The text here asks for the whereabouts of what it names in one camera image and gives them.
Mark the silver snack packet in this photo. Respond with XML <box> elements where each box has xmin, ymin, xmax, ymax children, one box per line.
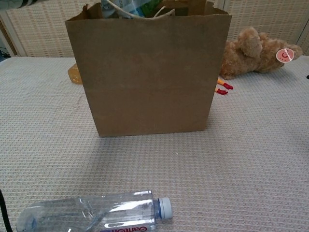
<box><xmin>100</xmin><ymin>0</ymin><xmax>165</xmax><ymax>19</ymax></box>

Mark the transparent plastic water bottle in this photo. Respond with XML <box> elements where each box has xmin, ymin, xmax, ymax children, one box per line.
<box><xmin>16</xmin><ymin>190</ymin><xmax>173</xmax><ymax>232</ymax></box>

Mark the brown paper shopping bag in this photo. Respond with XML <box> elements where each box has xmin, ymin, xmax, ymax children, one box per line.
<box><xmin>64</xmin><ymin>0</ymin><xmax>232</xmax><ymax>138</ymax></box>

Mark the brown teddy bear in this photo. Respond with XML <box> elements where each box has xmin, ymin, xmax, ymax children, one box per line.
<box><xmin>219</xmin><ymin>26</ymin><xmax>304</xmax><ymax>80</ymax></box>

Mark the yellow rubber chicken toy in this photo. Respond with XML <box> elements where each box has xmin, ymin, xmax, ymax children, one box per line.
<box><xmin>214</xmin><ymin>77</ymin><xmax>234</xmax><ymax>96</ymax></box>

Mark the beige woven tablecloth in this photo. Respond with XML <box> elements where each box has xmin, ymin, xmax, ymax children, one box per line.
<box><xmin>0</xmin><ymin>57</ymin><xmax>309</xmax><ymax>232</ymax></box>

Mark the woven folding screen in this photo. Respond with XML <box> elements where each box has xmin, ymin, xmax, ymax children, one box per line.
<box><xmin>0</xmin><ymin>0</ymin><xmax>309</xmax><ymax>58</ymax></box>

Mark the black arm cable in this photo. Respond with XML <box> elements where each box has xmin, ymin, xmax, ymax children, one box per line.
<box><xmin>0</xmin><ymin>188</ymin><xmax>13</xmax><ymax>232</ymax></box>

